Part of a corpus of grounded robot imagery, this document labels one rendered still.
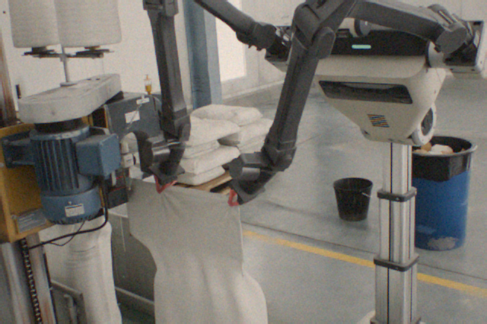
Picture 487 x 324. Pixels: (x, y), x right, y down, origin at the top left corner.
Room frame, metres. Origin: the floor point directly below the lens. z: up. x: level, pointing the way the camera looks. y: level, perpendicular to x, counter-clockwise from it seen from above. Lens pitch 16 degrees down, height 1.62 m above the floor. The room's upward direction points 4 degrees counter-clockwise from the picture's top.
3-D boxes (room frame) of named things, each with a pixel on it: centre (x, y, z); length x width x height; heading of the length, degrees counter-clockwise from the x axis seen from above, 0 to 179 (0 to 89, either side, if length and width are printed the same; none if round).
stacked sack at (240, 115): (5.31, 0.15, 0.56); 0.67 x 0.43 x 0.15; 50
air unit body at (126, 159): (1.70, 0.37, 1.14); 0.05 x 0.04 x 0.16; 140
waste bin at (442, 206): (3.42, -1.23, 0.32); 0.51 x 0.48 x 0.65; 140
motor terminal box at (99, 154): (1.40, 0.37, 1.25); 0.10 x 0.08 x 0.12; 165
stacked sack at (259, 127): (5.16, 0.00, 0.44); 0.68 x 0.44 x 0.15; 140
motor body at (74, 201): (1.43, 0.47, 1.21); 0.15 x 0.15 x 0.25
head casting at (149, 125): (1.89, 0.45, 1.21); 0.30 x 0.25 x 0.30; 50
